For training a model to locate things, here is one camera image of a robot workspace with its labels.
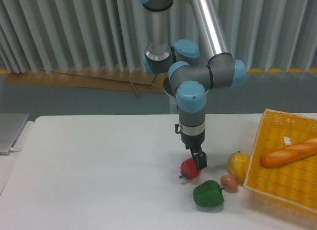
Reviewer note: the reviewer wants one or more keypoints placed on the red bell pepper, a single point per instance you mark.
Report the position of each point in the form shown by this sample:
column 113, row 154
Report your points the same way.
column 188, row 169

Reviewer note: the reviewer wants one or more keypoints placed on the brown potato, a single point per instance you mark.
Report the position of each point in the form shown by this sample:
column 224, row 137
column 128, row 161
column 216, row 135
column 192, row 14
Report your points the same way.
column 229, row 183

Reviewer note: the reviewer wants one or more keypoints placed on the small white tag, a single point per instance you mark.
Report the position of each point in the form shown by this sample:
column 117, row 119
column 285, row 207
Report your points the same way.
column 287, row 141

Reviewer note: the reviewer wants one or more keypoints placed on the yellow woven basket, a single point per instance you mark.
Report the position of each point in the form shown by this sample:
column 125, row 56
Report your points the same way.
column 293, row 185

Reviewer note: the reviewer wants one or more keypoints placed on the yellow bell pepper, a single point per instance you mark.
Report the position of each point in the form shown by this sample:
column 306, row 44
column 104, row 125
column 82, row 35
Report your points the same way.
column 238, row 164

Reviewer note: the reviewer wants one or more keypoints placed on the baguette bread loaf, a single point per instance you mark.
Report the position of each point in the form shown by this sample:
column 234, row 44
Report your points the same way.
column 289, row 154

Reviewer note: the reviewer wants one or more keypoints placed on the silver laptop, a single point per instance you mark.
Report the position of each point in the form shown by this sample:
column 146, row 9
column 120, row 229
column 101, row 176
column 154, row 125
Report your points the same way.
column 11, row 126

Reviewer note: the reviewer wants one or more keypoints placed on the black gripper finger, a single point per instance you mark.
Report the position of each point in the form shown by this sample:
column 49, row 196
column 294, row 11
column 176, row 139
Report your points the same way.
column 200, row 160
column 192, row 150

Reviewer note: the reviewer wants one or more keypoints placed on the brown cardboard sheet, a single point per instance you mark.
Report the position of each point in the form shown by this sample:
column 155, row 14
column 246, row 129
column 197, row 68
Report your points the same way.
column 137, row 81

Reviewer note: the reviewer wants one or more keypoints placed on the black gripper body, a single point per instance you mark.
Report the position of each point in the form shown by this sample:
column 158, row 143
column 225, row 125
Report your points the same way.
column 193, row 141

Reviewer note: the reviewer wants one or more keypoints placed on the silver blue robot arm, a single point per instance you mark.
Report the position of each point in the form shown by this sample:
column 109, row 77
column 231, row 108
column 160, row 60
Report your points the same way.
column 180, row 61

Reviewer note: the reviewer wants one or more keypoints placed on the green bell pepper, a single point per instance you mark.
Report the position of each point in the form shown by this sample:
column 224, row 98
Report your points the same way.
column 208, row 194

